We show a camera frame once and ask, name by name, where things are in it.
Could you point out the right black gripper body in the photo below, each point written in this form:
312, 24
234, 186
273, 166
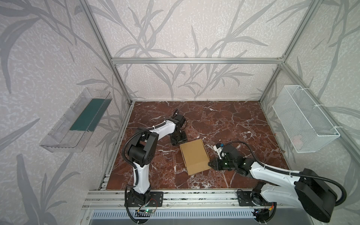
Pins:
220, 164

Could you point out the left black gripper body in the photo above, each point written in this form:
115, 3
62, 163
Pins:
178, 138

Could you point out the brown cardboard box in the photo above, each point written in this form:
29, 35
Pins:
195, 157

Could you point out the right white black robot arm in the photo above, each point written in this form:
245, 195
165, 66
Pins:
302, 189

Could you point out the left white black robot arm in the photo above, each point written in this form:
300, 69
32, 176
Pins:
139, 151

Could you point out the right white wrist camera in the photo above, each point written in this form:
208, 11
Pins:
218, 149

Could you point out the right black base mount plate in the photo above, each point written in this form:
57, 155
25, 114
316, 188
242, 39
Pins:
244, 198

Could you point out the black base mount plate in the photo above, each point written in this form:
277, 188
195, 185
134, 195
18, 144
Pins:
244, 198
154, 199

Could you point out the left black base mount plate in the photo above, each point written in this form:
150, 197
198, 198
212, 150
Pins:
154, 199

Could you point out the white wire mesh basket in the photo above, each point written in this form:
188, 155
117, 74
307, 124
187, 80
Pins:
304, 122

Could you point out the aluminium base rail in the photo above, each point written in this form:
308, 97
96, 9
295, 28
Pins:
171, 199

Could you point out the clear plastic wall bin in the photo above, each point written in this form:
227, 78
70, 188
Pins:
75, 128

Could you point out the aluminium cage frame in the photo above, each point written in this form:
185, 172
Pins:
281, 62

